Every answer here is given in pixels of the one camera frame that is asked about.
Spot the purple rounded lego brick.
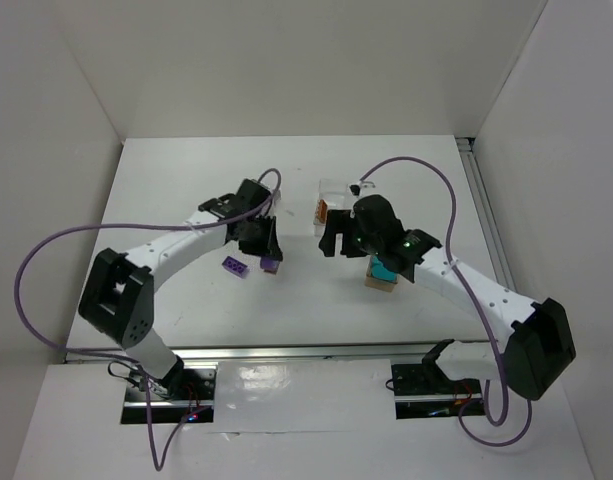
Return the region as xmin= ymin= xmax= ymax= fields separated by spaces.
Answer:
xmin=260 ymin=257 xmax=280 ymax=275

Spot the orange lego brick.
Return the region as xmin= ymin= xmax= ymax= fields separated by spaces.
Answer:
xmin=314 ymin=199 xmax=328 ymax=225

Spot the teal rounded lego brick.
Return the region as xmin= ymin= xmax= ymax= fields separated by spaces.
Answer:
xmin=371 ymin=261 xmax=397 ymax=283

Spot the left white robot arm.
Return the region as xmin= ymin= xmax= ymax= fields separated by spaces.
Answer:
xmin=78 ymin=179 xmax=283 ymax=396

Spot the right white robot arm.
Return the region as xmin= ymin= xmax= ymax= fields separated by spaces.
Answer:
xmin=319 ymin=194 xmax=576 ymax=401

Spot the clear plastic container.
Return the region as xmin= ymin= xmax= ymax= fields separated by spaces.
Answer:
xmin=313 ymin=178 xmax=359 ymax=237

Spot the amber plastic container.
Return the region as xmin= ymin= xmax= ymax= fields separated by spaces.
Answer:
xmin=364 ymin=257 xmax=398 ymax=292

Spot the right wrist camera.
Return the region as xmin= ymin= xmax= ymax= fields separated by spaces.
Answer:
xmin=348 ymin=181 xmax=376 ymax=197

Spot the side aluminium rail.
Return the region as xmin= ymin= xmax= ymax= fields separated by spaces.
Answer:
xmin=455 ymin=137 xmax=516 ymax=290

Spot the aluminium mounting rail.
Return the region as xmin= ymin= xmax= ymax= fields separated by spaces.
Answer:
xmin=65 ymin=339 xmax=507 ymax=366

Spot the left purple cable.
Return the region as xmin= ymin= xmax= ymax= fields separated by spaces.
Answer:
xmin=13 ymin=168 xmax=283 ymax=472

